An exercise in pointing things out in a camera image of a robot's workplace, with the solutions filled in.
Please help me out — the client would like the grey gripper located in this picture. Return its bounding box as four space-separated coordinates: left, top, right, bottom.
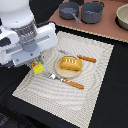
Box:
0 22 58 67

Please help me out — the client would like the yellow butter box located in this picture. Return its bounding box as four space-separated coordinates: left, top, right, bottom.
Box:
31 60 44 74

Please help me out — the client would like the orange bread loaf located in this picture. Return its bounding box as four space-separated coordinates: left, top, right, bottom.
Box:
60 58 82 71

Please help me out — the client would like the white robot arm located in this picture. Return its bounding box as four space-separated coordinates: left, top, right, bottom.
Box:
0 0 58 67

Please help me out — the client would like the round wooden plate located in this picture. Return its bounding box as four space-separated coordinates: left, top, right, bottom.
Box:
55 55 83 78

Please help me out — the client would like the beige bowl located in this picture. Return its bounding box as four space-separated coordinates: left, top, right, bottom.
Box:
116 4 128 30

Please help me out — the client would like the woven placemat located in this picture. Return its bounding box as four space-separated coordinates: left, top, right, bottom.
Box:
11 30 115 128

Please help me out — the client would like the grey saucepan with handle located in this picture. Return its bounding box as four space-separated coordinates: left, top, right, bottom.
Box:
59 2 81 24

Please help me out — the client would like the fork with wooden handle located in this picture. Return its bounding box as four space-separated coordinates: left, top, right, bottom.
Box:
43 72 84 89

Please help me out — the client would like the grey pot with lid handles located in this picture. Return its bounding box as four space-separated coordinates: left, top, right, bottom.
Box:
81 0 104 24

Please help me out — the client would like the knife with wooden handle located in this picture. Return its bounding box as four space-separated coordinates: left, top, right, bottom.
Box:
58 50 97 63

